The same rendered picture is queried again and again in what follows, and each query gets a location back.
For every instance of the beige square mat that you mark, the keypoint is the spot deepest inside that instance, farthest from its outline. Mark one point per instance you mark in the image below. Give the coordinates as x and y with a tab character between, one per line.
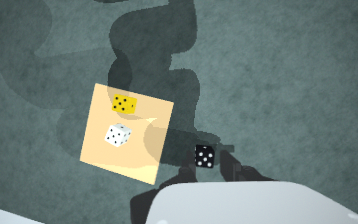
139	157

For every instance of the yellow die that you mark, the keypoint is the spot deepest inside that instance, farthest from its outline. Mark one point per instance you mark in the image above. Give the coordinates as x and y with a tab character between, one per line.
124	104

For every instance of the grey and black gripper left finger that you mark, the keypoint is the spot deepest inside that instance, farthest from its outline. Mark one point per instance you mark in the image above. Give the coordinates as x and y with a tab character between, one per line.
140	204

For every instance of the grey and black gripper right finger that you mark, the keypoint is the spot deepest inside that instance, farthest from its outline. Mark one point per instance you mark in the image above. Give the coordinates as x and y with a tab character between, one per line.
232	170

